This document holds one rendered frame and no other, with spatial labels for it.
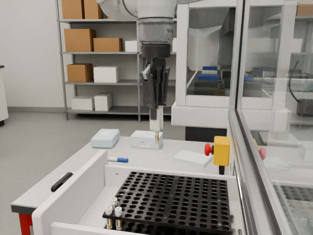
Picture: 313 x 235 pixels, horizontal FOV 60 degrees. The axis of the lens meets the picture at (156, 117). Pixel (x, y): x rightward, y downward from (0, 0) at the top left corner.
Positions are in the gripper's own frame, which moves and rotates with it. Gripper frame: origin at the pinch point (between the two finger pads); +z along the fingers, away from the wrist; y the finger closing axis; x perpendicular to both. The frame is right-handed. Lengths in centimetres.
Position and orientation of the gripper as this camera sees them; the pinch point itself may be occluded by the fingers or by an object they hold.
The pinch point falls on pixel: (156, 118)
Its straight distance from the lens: 75.7
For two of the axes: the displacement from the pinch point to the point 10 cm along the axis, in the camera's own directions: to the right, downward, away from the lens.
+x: -8.9, -1.2, 4.5
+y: 4.6, -2.4, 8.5
